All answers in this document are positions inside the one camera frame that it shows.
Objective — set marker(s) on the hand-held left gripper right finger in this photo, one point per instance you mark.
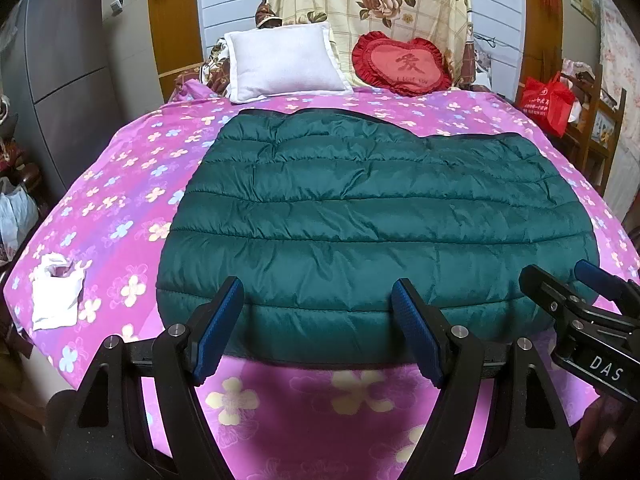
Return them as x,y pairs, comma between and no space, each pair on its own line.
417,330

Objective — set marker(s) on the pink floral bedsheet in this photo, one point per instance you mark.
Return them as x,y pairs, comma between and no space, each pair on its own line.
125,170

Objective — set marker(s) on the white crumpled cloth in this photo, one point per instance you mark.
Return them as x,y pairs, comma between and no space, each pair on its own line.
55,295

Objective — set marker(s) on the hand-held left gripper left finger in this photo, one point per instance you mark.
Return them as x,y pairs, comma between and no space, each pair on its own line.
217,325

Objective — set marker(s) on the green quilted jacket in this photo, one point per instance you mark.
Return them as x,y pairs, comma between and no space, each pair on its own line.
370,220

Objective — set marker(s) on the red heart-shaped cushion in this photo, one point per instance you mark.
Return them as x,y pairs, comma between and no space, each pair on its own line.
402,65

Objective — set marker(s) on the red shopping bag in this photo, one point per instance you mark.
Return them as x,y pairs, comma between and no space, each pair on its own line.
547,102

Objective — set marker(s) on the brown floral cloth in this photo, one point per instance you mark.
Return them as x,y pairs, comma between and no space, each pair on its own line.
216,67

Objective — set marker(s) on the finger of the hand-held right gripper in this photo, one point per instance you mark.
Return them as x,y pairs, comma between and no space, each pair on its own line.
597,275
547,285

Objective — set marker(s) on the white pillow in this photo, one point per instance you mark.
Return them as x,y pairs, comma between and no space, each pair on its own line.
285,62

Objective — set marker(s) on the white plastic bag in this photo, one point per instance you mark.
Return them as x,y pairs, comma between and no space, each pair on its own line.
15,215

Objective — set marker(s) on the grey refrigerator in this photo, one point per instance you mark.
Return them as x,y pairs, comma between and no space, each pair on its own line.
60,75

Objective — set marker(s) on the pink floral curtain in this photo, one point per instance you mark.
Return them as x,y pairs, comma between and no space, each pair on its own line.
620,45

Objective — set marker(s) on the orange wooden door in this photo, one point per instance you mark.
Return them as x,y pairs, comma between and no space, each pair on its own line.
175,35

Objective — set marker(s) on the wooden chair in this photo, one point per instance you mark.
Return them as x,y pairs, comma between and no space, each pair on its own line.
600,130

